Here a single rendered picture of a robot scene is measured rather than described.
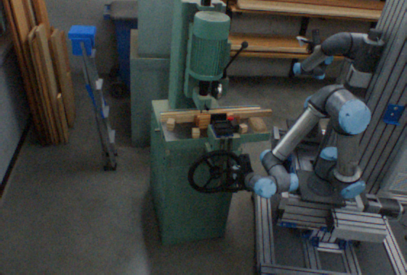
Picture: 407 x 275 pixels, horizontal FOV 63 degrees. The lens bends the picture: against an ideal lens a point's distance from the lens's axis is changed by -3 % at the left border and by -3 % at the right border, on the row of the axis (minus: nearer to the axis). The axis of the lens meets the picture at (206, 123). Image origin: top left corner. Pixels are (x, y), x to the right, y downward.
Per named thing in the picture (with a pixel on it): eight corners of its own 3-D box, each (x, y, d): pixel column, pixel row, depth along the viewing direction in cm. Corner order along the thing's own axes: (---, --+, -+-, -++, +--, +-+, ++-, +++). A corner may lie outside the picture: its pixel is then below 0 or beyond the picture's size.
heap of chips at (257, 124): (254, 132, 190) (256, 127, 188) (246, 118, 201) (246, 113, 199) (269, 132, 193) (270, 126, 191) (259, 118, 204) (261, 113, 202)
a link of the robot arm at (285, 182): (289, 163, 146) (267, 166, 143) (301, 181, 137) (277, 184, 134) (285, 176, 150) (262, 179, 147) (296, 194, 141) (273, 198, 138)
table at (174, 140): (168, 161, 172) (168, 153, 168) (158, 126, 195) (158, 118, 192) (276, 150, 189) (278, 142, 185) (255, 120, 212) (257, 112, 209)
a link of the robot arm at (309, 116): (322, 70, 135) (251, 158, 153) (337, 83, 127) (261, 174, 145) (339, 81, 141) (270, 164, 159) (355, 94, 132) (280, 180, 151)
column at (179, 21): (173, 118, 211) (181, 1, 171) (167, 100, 228) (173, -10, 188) (208, 116, 218) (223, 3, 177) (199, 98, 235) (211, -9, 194)
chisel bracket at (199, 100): (198, 113, 185) (199, 100, 180) (192, 100, 196) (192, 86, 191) (211, 112, 187) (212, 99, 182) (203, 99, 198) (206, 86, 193)
